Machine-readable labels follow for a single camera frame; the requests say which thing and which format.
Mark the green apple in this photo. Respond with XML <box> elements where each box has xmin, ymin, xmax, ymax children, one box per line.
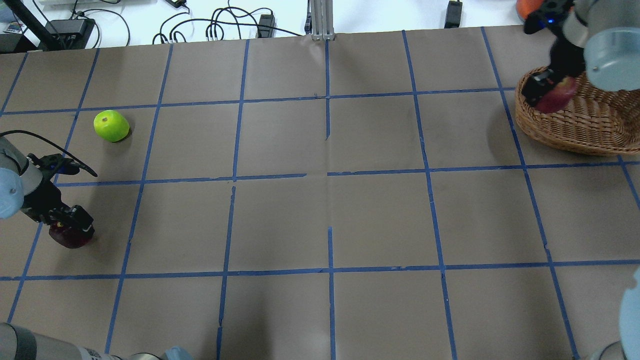
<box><xmin>93</xmin><ymin>109</ymin><xmax>131</xmax><ymax>142</ymax></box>

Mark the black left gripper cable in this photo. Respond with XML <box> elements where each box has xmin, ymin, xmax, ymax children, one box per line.
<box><xmin>0</xmin><ymin>130</ymin><xmax>99</xmax><ymax>178</ymax></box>

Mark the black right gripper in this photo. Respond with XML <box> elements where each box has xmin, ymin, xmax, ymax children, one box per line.
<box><xmin>521</xmin><ymin>0</ymin><xmax>585</xmax><ymax>107</ymax></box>

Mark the wicker basket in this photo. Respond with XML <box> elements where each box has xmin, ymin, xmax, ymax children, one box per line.
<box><xmin>514</xmin><ymin>67</ymin><xmax>640</xmax><ymax>157</ymax></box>

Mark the black box device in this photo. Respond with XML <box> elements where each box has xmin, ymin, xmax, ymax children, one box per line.
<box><xmin>45</xmin><ymin>18</ymin><xmax>96</xmax><ymax>50</ymax></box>

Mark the black power strip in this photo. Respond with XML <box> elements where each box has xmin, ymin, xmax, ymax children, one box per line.
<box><xmin>256</xmin><ymin>13</ymin><xmax>275</xmax><ymax>39</ymax></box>

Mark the black adapter on floor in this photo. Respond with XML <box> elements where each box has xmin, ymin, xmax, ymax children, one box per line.
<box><xmin>443</xmin><ymin>0</ymin><xmax>463</xmax><ymax>29</ymax></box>

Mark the aluminium frame post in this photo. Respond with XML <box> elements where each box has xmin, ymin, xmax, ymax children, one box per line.
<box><xmin>309</xmin><ymin>0</ymin><xmax>335</xmax><ymax>41</ymax></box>

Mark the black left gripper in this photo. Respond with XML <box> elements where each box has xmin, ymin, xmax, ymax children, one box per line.
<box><xmin>22</xmin><ymin>155</ymin><xmax>95</xmax><ymax>235</ymax></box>

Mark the dark red apple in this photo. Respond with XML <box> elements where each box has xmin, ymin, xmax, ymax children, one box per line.
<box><xmin>48</xmin><ymin>222</ymin><xmax>95</xmax><ymax>249</ymax></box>

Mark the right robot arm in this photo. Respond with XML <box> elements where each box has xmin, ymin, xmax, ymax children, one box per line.
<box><xmin>520</xmin><ymin>0</ymin><xmax>640</xmax><ymax>113</ymax></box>

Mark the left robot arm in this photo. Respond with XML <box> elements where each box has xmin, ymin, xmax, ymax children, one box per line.
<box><xmin>0</xmin><ymin>130</ymin><xmax>98</xmax><ymax>238</ymax></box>

